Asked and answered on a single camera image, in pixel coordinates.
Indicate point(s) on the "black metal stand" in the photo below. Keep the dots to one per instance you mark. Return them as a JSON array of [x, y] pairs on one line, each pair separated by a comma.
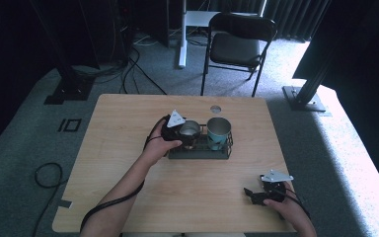
[[304, 98], [70, 89]]

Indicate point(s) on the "teal cup with steel lining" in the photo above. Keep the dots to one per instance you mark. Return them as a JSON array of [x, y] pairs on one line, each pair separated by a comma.
[[217, 136]]

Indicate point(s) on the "person's left hand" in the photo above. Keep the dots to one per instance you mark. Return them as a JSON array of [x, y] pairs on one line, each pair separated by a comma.
[[158, 148]]

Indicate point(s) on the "person's right hand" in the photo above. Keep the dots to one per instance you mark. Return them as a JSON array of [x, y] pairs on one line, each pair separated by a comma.
[[288, 209]]

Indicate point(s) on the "black tape square outline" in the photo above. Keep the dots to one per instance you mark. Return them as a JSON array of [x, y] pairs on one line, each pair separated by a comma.
[[68, 125]]

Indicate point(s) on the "dark equipment rack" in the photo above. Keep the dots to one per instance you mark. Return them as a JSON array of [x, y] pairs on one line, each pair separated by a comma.
[[144, 19]]

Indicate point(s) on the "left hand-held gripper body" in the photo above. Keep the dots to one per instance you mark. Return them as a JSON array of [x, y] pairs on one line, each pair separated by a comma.
[[171, 133]]

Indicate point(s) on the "small steel cup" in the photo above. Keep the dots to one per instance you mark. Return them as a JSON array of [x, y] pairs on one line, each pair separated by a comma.
[[189, 130]]

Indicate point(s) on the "grey round table grommet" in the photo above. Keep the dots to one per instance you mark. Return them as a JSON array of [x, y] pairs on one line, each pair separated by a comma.
[[215, 109]]

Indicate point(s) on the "black folding chair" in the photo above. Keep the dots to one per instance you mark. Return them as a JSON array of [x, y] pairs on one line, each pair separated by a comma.
[[235, 49]]

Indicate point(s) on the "grey tape piece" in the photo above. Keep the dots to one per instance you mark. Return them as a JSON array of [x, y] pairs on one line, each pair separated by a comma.
[[65, 203]]

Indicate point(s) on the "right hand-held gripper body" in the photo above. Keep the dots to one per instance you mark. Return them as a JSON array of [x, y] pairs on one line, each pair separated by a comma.
[[274, 191]]

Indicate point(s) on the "black tape strip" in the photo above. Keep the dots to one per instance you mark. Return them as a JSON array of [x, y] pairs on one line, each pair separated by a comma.
[[61, 125]]

